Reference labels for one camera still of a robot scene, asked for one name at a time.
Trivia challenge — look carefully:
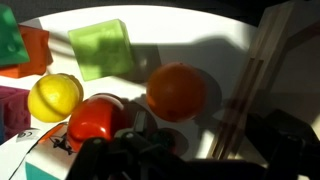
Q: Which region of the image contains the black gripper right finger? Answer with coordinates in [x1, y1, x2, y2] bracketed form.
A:
[245, 109, 320, 180]

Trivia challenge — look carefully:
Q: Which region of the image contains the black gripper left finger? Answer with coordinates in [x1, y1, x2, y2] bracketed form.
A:
[65, 131, 188, 180]

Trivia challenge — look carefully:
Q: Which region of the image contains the orange ball toy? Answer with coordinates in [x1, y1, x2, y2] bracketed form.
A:
[145, 62, 208, 123]

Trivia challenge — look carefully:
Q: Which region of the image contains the red round toy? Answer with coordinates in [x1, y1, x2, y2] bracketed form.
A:
[66, 94, 128, 152]

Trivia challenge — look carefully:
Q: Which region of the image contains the wooden tray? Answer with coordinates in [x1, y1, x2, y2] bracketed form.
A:
[206, 0, 320, 161]

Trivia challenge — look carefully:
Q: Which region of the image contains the yellow ball toy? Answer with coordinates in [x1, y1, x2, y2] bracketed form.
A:
[27, 73, 84, 124]

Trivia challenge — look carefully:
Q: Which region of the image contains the dark card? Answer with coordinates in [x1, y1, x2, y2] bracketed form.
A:
[133, 110, 148, 134]

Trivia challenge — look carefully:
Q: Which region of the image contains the white teal printed block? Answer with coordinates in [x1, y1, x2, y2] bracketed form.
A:
[0, 122, 78, 180]

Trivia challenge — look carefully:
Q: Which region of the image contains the magenta cube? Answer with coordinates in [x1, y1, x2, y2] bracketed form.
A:
[0, 85, 32, 145]

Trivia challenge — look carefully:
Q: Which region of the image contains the light green translucent cube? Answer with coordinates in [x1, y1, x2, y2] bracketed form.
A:
[67, 18, 135, 82]

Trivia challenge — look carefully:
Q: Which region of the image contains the orange cube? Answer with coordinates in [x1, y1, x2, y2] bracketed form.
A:
[0, 24, 54, 79]

